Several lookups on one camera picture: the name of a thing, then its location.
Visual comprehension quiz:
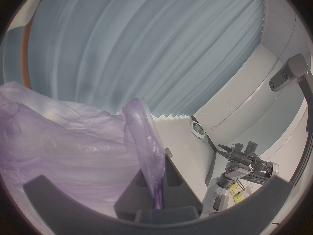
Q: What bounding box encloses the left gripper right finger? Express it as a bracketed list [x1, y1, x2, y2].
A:
[161, 154, 204, 218]

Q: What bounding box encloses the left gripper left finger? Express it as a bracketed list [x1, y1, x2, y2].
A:
[114, 168, 157, 221]

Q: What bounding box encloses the purple plastic bag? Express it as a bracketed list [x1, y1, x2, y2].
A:
[0, 81, 166, 220]

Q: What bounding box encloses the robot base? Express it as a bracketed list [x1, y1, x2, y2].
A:
[202, 176, 261, 213]

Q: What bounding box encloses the white rimmed oval tray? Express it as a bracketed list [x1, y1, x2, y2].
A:
[190, 121, 208, 141]

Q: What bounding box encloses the pale blue curtain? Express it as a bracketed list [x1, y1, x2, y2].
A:
[1, 0, 267, 119]

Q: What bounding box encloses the wooden chair with white cushions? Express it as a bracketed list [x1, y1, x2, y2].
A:
[11, 0, 57, 90]

